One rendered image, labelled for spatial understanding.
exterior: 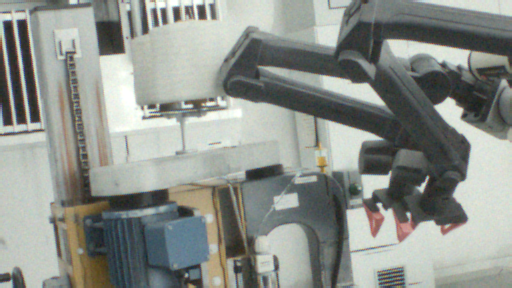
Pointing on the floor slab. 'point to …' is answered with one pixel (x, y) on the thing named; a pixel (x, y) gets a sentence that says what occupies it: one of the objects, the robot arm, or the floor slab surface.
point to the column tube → (93, 87)
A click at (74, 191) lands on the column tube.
